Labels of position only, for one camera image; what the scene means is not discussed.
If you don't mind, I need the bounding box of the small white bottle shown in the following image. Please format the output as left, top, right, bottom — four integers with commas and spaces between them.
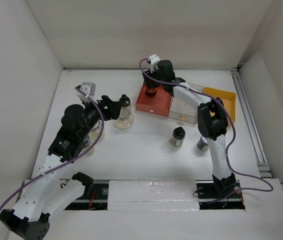
82, 135, 95, 156

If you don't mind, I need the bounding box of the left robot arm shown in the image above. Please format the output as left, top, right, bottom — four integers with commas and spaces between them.
0, 95, 123, 240

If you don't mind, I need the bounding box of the red tray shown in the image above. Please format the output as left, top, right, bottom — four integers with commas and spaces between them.
135, 84, 172, 117

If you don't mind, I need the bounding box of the wide clear glass jar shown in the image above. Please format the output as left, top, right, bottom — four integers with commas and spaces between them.
114, 109, 134, 130

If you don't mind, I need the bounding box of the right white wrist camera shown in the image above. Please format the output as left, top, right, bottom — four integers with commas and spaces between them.
147, 54, 161, 73

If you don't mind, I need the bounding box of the yellow tray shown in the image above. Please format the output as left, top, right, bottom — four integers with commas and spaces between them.
203, 87, 237, 123

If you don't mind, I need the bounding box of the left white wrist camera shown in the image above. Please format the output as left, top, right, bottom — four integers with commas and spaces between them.
75, 82, 97, 104

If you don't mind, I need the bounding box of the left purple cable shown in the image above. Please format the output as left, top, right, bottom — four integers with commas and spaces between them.
0, 86, 105, 240

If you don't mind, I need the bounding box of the black-capped glass bottle left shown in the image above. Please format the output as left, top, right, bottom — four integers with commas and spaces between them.
119, 94, 132, 119

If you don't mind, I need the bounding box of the clear plastic tray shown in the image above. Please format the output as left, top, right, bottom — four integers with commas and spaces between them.
168, 82, 206, 125

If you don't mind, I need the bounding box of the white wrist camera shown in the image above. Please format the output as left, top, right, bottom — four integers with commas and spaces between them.
75, 82, 97, 104
147, 54, 161, 73

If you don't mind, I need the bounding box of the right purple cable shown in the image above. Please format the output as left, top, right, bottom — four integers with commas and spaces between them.
138, 57, 274, 204

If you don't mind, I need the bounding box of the purple cable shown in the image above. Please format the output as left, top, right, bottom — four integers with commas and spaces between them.
0, 86, 105, 240
138, 57, 274, 204

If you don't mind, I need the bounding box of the black-capped spice bottle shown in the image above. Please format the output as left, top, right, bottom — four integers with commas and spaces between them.
170, 126, 186, 148

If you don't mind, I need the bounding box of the silver-lid brown spice jar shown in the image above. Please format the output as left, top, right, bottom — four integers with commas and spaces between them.
196, 136, 209, 151

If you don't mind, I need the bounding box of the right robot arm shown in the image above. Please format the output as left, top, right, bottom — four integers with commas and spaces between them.
142, 55, 237, 201

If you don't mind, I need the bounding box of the red-capped sauce bottle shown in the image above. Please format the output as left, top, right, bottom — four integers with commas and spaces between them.
145, 86, 157, 97

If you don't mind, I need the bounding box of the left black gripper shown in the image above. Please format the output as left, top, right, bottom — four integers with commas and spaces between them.
79, 95, 122, 139

